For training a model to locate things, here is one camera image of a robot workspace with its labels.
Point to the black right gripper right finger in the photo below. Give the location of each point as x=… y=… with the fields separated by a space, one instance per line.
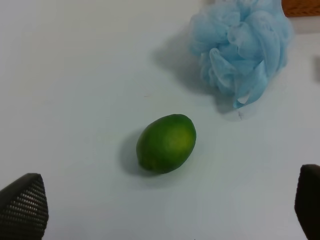
x=307 y=201

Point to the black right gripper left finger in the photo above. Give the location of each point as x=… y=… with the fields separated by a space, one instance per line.
x=24 y=212

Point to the orange wicker basket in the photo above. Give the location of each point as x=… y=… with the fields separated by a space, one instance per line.
x=301 y=8

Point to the blue mesh bath sponge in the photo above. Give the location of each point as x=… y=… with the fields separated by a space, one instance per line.
x=241 y=45

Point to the green lemon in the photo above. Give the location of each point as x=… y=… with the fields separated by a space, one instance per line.
x=165 y=144

